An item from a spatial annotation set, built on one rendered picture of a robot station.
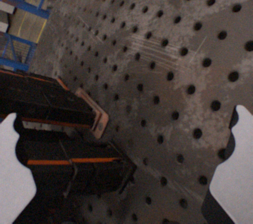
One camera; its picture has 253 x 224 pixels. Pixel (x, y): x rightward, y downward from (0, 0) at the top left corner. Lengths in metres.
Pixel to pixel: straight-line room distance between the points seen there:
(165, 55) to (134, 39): 0.10
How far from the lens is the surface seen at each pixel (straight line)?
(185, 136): 0.32
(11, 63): 2.21
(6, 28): 8.25
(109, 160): 0.36
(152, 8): 0.45
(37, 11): 2.06
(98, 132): 0.46
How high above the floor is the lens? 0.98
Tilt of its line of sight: 43 degrees down
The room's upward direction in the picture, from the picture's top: 76 degrees counter-clockwise
